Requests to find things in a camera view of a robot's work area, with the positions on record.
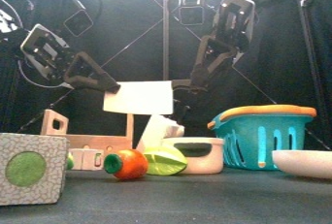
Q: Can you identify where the grey patterned cube green circle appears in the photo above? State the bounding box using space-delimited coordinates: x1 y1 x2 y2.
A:
0 132 70 207

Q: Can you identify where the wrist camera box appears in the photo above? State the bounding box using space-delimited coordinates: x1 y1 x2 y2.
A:
62 0 95 38
177 0 208 27

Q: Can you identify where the wooden toy rack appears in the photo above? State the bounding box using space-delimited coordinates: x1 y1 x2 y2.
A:
40 109 135 162

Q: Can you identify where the small white toy block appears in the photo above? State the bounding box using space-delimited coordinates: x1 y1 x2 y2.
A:
68 148 106 172

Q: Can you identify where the black frame post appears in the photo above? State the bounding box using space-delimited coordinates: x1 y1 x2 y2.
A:
297 0 323 139

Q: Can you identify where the teal basket orange rim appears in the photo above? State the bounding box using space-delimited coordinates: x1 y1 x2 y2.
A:
206 104 317 172

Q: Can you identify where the green leaf toy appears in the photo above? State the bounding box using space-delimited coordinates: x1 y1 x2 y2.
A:
142 144 189 176

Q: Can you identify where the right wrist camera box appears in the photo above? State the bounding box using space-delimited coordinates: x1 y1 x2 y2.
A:
177 0 208 27

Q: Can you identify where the white bowl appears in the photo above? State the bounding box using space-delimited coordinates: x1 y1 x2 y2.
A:
270 149 332 180

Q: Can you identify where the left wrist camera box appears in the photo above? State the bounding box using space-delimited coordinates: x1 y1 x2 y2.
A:
62 0 95 38

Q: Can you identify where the small green toy piece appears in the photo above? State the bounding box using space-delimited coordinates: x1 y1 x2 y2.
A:
66 151 75 171

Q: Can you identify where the white plastic toy jug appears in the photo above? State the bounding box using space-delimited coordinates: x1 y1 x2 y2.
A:
135 114 187 153

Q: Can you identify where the orange toy carrot green top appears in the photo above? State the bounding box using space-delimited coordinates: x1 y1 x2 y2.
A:
103 148 149 181

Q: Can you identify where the grey vertical frame pole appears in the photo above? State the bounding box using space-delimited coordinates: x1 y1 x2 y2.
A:
162 0 170 81

